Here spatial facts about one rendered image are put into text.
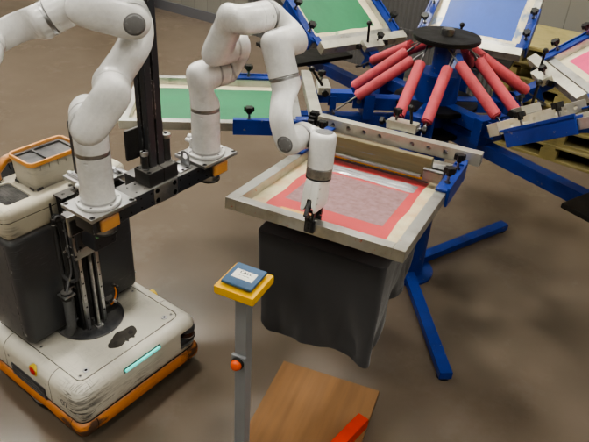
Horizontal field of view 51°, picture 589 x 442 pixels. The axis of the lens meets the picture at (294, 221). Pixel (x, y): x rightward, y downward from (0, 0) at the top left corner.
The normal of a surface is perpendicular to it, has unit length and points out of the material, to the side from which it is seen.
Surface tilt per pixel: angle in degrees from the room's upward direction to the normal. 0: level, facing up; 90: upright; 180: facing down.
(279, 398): 0
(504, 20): 32
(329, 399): 0
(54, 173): 92
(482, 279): 0
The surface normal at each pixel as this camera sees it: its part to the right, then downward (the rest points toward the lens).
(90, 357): 0.06, -0.85
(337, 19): 0.34, -0.47
